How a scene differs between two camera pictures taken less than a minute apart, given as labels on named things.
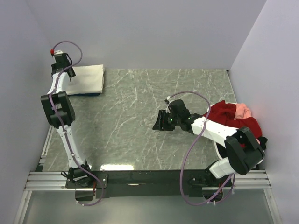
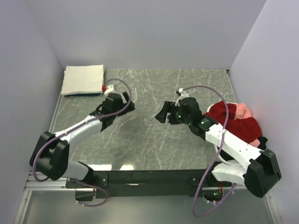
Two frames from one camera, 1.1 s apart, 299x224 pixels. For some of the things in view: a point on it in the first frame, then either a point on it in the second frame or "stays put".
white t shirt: x=88 y=79 stays put
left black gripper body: x=54 y=66 -> x=130 y=108
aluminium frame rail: x=44 y=181 stays put
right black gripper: x=159 y=125 -> x=161 y=117
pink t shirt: x=242 y=112 stays put
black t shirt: x=262 y=141 stays put
